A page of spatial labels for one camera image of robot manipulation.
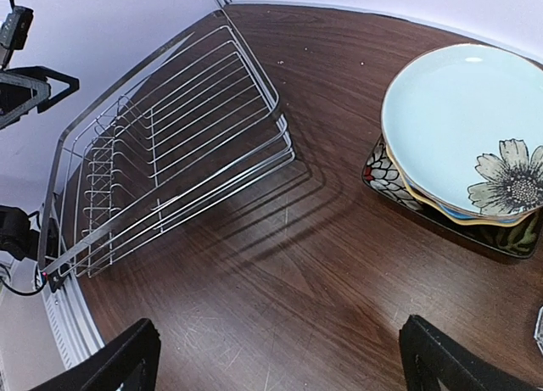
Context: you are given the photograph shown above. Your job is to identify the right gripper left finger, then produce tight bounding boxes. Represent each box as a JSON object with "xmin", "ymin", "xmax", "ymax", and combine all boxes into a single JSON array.
[{"xmin": 35, "ymin": 318, "xmax": 161, "ymax": 390}]

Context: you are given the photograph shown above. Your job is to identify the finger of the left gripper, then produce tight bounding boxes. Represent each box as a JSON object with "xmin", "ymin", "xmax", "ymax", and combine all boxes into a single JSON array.
[{"xmin": 1, "ymin": 66, "xmax": 80, "ymax": 130}]

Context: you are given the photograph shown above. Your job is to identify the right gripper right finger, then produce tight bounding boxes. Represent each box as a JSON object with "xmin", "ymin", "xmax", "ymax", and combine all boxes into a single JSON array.
[{"xmin": 399, "ymin": 315, "xmax": 537, "ymax": 390}]

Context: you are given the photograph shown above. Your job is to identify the black floral square plate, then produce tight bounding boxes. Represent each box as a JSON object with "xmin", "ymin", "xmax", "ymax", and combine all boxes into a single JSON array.
[{"xmin": 361, "ymin": 137, "xmax": 542, "ymax": 260}]

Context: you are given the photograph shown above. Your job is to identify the yellow dotted scalloped plate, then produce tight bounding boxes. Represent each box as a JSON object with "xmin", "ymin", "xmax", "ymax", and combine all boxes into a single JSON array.
[{"xmin": 385, "ymin": 146, "xmax": 535, "ymax": 228}]

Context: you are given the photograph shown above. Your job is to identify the light teal floral plate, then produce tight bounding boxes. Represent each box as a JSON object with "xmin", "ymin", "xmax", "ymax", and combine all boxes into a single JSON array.
[{"xmin": 381, "ymin": 43, "xmax": 542, "ymax": 220}]

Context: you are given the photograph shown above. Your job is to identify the clear glass cup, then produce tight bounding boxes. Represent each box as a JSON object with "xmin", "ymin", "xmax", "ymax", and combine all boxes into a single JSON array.
[{"xmin": 534, "ymin": 307, "xmax": 543, "ymax": 355}]

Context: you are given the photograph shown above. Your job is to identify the blue dotted scalloped plate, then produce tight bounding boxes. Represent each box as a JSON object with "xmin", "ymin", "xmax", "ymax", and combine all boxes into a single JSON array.
[{"xmin": 439, "ymin": 204, "xmax": 527, "ymax": 224}]

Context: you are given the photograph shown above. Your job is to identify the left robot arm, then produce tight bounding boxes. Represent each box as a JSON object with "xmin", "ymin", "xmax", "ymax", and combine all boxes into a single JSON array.
[{"xmin": 1, "ymin": 66, "xmax": 80, "ymax": 260}]

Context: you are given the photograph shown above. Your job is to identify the aluminium front rail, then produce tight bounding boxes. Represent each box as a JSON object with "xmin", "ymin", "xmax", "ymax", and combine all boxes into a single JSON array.
[{"xmin": 41, "ymin": 273, "xmax": 104, "ymax": 370}]

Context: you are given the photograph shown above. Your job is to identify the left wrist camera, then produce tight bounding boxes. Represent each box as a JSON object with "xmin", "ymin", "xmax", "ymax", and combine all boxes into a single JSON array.
[{"xmin": 1, "ymin": 6, "xmax": 34, "ymax": 70}]

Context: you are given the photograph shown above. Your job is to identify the wire dish rack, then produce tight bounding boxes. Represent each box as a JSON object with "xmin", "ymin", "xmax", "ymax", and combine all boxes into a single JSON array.
[{"xmin": 37, "ymin": 9, "xmax": 295, "ymax": 279}]

